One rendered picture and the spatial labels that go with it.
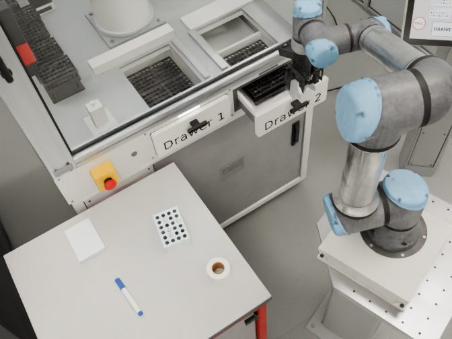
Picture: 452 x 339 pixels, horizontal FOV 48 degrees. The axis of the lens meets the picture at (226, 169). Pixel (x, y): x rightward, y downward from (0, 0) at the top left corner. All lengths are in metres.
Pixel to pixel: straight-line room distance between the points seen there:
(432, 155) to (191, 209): 1.29
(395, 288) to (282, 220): 1.10
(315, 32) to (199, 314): 0.83
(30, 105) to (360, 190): 0.84
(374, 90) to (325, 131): 1.83
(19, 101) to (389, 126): 0.88
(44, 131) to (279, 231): 1.35
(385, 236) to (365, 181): 0.34
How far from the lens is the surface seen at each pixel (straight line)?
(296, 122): 2.13
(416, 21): 1.88
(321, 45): 1.33
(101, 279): 1.62
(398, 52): 1.20
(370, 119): 0.98
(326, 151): 2.73
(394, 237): 1.49
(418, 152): 2.52
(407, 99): 1.00
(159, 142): 1.67
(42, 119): 1.44
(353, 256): 1.51
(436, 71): 1.05
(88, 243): 1.66
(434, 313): 1.57
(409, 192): 1.37
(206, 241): 1.60
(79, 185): 1.68
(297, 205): 2.53
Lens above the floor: 2.19
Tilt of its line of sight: 55 degrees down
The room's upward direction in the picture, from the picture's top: 7 degrees counter-clockwise
